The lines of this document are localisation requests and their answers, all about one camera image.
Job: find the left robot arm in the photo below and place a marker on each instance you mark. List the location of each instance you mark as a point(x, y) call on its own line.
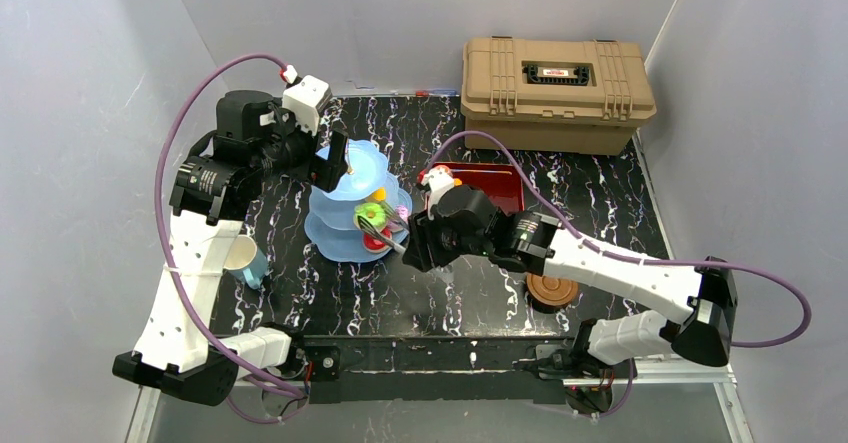
point(256, 135)

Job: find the red blue pen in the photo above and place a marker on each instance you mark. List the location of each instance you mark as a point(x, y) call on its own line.
point(436, 93)

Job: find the red glazed donut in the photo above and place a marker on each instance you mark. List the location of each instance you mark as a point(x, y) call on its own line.
point(378, 244)

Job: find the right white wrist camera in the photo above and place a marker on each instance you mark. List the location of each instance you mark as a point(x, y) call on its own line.
point(435, 183)

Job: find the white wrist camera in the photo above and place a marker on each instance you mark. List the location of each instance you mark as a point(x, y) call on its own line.
point(435, 183)
point(306, 99)

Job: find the light blue cup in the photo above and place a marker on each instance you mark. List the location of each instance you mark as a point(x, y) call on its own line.
point(246, 262)

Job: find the blue three-tier cake stand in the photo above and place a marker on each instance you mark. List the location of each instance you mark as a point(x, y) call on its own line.
point(329, 223)

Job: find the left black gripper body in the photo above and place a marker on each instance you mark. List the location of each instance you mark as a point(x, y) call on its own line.
point(328, 164)

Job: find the red rectangular tray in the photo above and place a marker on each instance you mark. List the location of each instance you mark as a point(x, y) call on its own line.
point(500, 182)

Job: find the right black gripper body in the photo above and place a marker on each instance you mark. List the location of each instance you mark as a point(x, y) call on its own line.
point(419, 249)

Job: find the tan plastic toolbox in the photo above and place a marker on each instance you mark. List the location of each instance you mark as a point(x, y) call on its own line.
point(585, 97)

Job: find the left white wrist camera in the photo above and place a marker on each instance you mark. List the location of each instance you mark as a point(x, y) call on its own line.
point(306, 99)

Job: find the round brown wooden box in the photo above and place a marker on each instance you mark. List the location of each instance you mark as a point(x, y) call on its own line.
point(549, 294)

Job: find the yellow cake slice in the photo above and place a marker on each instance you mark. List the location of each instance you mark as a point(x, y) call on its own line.
point(378, 195)

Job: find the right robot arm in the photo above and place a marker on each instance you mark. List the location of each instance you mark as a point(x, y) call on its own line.
point(689, 312)

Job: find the green glazed donut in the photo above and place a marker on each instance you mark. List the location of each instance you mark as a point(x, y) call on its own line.
point(371, 213)

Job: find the purple glazed donut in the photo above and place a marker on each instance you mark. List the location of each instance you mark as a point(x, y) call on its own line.
point(402, 213)

